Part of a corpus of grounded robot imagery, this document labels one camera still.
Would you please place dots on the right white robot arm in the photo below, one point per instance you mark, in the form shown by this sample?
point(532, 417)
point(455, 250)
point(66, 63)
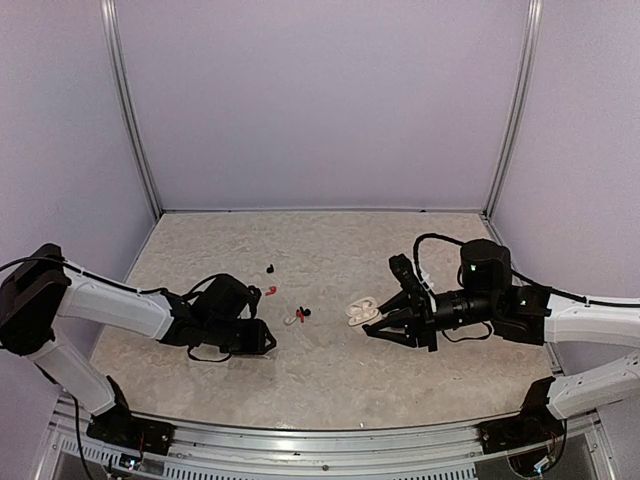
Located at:
point(520, 310)

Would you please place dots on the white earbud charging case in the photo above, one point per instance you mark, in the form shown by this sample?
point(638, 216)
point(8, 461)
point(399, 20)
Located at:
point(363, 311)

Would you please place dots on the aluminium frame post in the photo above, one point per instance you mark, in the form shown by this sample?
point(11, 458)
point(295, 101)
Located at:
point(517, 106)
point(109, 14)

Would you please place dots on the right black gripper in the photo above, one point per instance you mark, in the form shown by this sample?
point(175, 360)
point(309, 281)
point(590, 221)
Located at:
point(422, 333)

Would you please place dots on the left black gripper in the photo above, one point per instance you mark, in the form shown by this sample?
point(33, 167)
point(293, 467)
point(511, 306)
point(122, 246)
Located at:
point(256, 341)

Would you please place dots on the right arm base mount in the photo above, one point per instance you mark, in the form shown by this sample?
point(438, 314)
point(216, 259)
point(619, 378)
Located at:
point(533, 424)

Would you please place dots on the left aluminium frame post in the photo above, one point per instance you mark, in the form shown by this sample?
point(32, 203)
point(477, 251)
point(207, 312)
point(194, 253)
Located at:
point(109, 14)

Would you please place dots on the red and black earbuds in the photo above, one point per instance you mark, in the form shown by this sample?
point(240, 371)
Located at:
point(302, 313)

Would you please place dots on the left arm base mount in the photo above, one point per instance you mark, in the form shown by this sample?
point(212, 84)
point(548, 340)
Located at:
point(119, 426)

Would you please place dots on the right aluminium frame post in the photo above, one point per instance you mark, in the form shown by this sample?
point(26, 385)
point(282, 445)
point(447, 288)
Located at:
point(517, 106)

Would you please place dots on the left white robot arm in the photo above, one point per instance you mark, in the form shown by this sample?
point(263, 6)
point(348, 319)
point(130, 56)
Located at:
point(218, 311)

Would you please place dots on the front aluminium rail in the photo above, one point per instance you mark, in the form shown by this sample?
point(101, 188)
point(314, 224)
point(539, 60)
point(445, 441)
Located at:
point(199, 450)

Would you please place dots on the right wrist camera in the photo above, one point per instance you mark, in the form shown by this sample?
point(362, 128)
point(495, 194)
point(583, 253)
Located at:
point(402, 269)

